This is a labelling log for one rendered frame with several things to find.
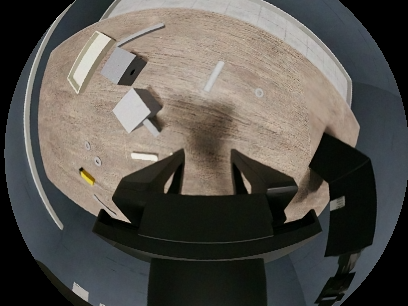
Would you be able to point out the beige open rectangular tray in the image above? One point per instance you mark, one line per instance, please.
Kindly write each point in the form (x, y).
(88, 61)

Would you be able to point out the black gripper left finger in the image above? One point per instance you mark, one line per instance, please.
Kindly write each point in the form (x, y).
(153, 178)

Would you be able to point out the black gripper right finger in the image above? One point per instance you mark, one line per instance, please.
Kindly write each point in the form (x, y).
(278, 187)

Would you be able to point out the white cylinder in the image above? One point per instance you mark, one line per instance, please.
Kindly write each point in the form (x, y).
(214, 76)

